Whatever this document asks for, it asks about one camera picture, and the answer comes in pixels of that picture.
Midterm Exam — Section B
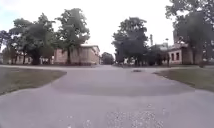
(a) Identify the small dark tree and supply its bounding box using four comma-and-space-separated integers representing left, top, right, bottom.
101, 51, 115, 66

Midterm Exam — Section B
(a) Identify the long beige brick building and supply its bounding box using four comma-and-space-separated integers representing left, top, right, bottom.
1, 44, 102, 66

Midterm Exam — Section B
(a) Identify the manhole cover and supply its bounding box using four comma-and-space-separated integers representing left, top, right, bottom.
131, 68, 143, 73

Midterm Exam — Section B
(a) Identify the large dark tree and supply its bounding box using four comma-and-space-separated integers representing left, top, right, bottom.
111, 16, 150, 66
165, 0, 214, 67

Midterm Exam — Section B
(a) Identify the grey asphalt path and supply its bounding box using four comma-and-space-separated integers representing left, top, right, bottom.
0, 63, 214, 128

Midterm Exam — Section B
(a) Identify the tall chimney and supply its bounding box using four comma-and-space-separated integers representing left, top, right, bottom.
149, 33, 154, 47

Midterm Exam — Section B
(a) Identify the row of trees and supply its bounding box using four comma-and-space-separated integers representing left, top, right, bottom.
0, 7, 91, 66

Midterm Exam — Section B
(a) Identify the red brick building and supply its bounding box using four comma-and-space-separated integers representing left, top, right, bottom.
154, 29, 209, 66

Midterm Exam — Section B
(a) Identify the grass patch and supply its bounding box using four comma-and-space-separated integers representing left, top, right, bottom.
153, 66, 214, 95
0, 66, 68, 98

